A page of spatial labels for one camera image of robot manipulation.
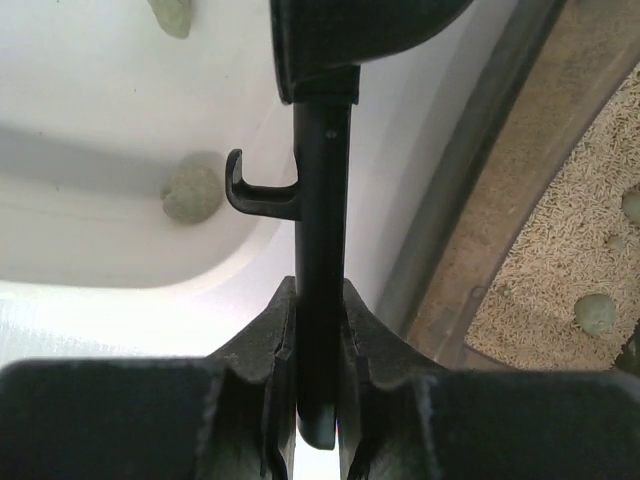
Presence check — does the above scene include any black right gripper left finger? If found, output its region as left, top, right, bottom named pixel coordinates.
left=1, top=278, right=296, bottom=479

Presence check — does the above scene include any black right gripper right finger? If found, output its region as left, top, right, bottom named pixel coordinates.
left=338, top=284, right=639, bottom=479

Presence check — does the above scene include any grey-green litter clump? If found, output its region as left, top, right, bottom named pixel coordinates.
left=574, top=293, right=616, bottom=336
left=147, top=0, right=193, bottom=40
left=621, top=189, right=640, bottom=226
left=160, top=152, right=224, bottom=225

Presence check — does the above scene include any black litter scoop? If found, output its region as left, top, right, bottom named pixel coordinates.
left=225, top=0, right=466, bottom=450

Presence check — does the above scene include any brown litter box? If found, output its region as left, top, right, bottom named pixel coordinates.
left=375, top=1, right=639, bottom=371

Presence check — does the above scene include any white plastic tub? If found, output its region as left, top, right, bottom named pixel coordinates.
left=0, top=0, right=301, bottom=290

